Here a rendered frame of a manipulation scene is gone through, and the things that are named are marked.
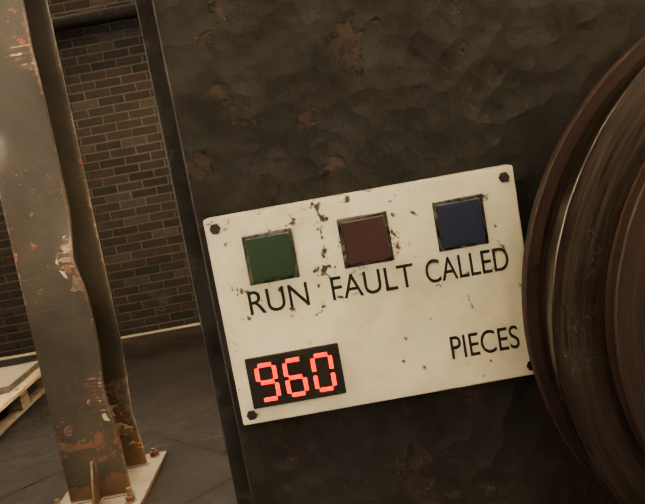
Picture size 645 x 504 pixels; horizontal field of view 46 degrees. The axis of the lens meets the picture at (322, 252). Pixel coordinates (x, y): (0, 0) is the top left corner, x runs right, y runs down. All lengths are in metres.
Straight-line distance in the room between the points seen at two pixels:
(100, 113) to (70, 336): 3.82
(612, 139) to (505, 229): 0.15
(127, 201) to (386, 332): 6.20
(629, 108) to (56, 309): 2.90
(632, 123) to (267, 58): 0.29
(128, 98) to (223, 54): 6.15
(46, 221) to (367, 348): 2.65
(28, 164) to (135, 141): 3.59
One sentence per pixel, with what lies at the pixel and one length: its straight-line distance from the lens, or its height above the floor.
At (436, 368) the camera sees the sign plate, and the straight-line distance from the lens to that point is 0.65.
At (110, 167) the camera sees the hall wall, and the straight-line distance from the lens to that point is 6.82.
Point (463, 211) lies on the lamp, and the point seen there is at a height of 1.21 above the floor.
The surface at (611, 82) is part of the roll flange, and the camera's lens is 0.60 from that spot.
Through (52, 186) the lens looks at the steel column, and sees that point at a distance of 3.20.
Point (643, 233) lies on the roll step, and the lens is 0.52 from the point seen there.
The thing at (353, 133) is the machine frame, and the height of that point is 1.29.
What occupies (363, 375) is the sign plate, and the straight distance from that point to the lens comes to 0.65.
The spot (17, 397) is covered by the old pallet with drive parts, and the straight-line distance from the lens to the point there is 5.26.
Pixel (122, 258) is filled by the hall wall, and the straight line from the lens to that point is 6.85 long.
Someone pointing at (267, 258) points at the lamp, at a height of 1.20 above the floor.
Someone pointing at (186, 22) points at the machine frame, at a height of 1.40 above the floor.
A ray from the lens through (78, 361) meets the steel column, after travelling 3.28.
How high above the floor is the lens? 1.27
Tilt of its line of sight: 7 degrees down
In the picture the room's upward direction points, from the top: 10 degrees counter-clockwise
